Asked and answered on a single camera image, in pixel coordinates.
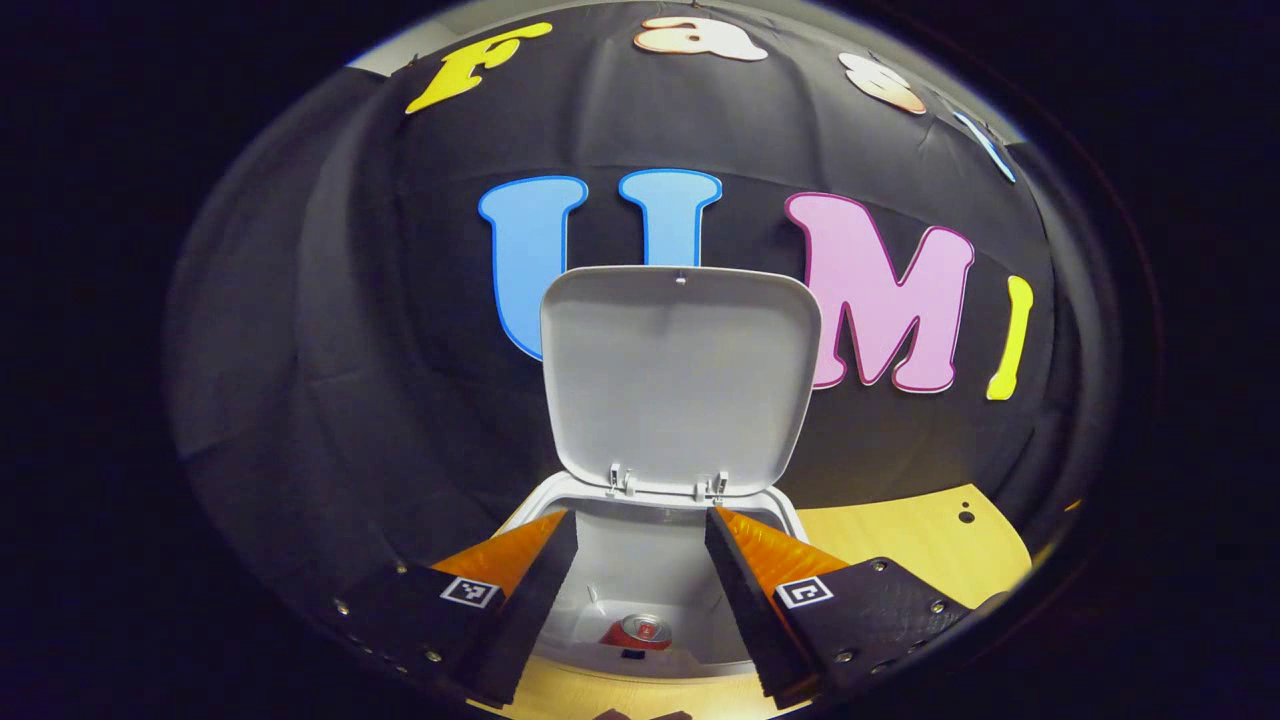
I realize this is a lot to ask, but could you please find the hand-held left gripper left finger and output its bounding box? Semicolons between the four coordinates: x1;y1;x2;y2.
330;508;580;709

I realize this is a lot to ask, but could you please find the white desktop garbage bin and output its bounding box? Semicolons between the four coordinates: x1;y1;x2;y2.
490;264;823;683

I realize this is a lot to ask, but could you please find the black backdrop cloth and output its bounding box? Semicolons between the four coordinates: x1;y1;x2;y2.
165;0;1126;621

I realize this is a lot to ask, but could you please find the red pop can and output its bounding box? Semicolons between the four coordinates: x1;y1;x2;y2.
600;613;673;652

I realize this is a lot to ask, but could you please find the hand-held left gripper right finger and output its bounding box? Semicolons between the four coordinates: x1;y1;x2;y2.
704;505;976;701

